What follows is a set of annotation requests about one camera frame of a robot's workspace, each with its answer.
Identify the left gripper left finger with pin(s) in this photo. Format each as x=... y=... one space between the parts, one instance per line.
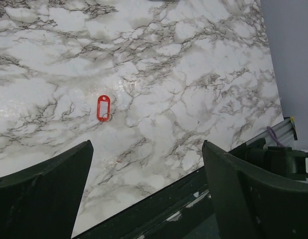
x=42 y=201

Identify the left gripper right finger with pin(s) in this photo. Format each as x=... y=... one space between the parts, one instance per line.
x=252 y=203

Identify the red key fob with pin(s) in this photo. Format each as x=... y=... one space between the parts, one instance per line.
x=103 y=106

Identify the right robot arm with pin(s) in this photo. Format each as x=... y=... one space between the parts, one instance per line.
x=283 y=161

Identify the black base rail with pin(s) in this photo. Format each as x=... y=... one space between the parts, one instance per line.
x=209 y=201

